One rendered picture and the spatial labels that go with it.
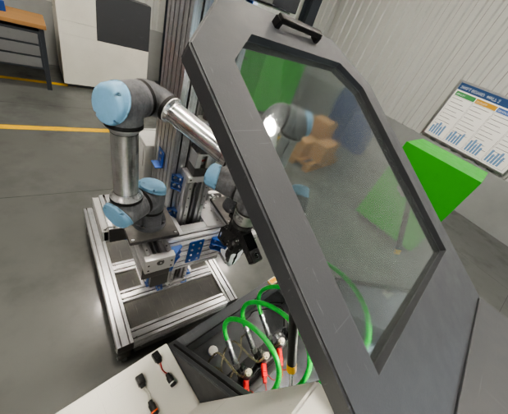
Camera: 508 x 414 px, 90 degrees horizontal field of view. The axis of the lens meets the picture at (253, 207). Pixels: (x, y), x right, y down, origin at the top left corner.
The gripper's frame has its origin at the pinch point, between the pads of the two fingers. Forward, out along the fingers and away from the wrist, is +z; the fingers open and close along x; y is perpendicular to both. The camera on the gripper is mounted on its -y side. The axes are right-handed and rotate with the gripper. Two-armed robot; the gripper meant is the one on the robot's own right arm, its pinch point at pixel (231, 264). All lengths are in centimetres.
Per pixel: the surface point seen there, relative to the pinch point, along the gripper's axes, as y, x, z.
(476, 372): -63, -14, -25
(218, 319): -5.5, 1.0, 29.4
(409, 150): 32, -336, 3
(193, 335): -5.4, 13.2, 29.4
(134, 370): -5.2, 35.4, 26.4
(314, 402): -40, 26, -31
